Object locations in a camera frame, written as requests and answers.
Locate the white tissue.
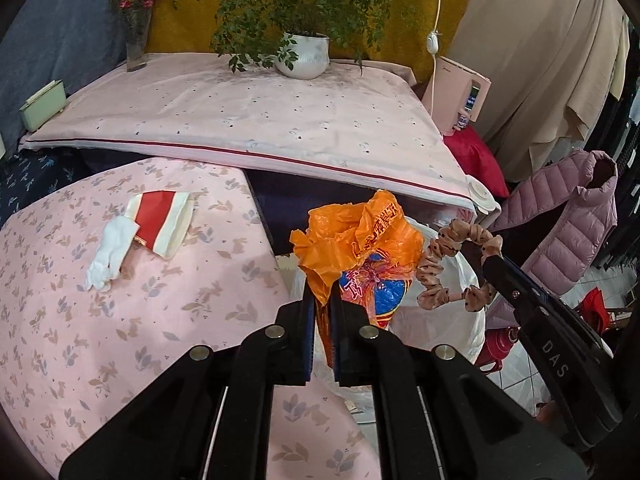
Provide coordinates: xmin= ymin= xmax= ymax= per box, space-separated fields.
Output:
xmin=86 ymin=216 xmax=139 ymax=292

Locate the white trash bag bin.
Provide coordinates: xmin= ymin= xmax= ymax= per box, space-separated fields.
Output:
xmin=274 ymin=216 xmax=487 ymax=411

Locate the pink water dispenser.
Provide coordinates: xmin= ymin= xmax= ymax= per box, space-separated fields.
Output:
xmin=422 ymin=56 xmax=491 ymax=136

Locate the pink speckled table cloth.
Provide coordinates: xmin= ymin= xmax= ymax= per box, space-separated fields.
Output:
xmin=20 ymin=53 xmax=475 ymax=219

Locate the red cloth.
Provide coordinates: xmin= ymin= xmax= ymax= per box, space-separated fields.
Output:
xmin=444 ymin=126 xmax=510 ymax=200

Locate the green potted plant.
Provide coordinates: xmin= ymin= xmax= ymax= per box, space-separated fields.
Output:
xmin=171 ymin=0 xmax=419 ymax=82

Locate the white power cord with switch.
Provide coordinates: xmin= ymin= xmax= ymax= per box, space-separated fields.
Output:
xmin=424 ymin=0 xmax=445 ymax=111

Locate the white tape roll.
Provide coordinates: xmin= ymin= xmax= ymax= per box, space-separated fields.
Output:
xmin=465 ymin=174 xmax=501 ymax=216

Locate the pale green box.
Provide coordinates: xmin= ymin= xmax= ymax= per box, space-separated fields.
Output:
xmin=20 ymin=80 xmax=67 ymax=132

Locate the pink puffer jacket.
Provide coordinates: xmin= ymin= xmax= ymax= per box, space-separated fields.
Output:
xmin=484 ymin=148 xmax=621 ymax=331

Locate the brown dotted hair scrunchie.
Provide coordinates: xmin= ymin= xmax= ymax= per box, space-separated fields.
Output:
xmin=415 ymin=218 xmax=505 ymax=312

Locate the red stool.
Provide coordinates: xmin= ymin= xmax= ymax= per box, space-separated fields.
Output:
xmin=576 ymin=287 xmax=629 ymax=335

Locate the small red white paper cup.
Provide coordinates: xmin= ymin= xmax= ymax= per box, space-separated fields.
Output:
xmin=124 ymin=190 xmax=194 ymax=260

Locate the orange plastic bag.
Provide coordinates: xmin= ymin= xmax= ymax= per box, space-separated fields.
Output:
xmin=290 ymin=190 xmax=424 ymax=365

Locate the beige curtain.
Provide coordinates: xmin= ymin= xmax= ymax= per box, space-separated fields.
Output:
xmin=447 ymin=0 xmax=629 ymax=182

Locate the red thermos jug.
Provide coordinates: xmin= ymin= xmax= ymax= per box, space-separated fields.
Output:
xmin=475 ymin=327 xmax=520 ymax=375

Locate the pink floral table cloth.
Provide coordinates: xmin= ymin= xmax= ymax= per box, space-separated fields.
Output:
xmin=0 ymin=156 xmax=381 ymax=480

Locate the glass vase with red flowers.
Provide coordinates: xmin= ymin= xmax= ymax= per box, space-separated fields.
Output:
xmin=111 ymin=0 xmax=158 ymax=72

